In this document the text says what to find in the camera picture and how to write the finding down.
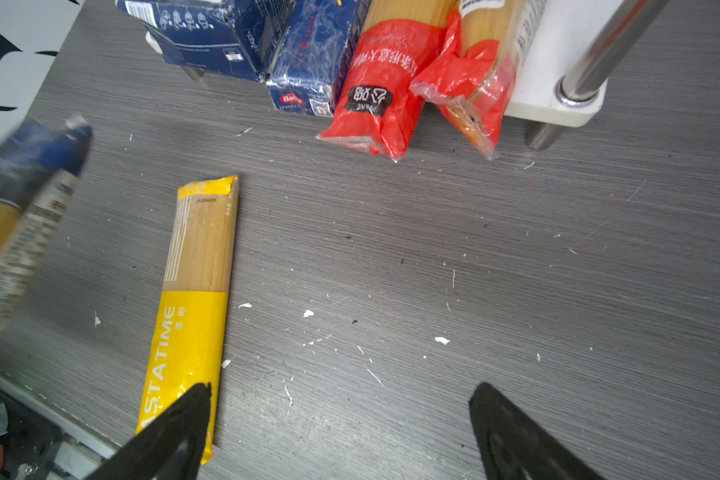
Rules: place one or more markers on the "white two-tier metal shelf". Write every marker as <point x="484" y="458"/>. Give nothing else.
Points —
<point x="577" y="47"/>

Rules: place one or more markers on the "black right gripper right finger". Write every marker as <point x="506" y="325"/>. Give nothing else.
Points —
<point x="514" y="446"/>

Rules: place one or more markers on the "dark spaghetti pack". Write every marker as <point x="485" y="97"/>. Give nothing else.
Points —
<point x="39" y="168"/>

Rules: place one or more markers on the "red spaghetti bag labelled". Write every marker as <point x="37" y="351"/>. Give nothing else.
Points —
<point x="473" y="78"/>

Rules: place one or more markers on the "yellow Pastatime bag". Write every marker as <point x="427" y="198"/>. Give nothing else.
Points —
<point x="188" y="337"/>

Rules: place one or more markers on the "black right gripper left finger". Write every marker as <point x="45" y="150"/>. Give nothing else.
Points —
<point x="170" y="447"/>

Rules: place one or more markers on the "blue Barilla spaghetti box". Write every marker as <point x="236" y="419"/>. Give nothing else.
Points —
<point x="313" y="57"/>

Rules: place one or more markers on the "dark blue Barilla pasta bag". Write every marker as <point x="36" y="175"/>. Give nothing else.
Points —
<point x="232" y="38"/>

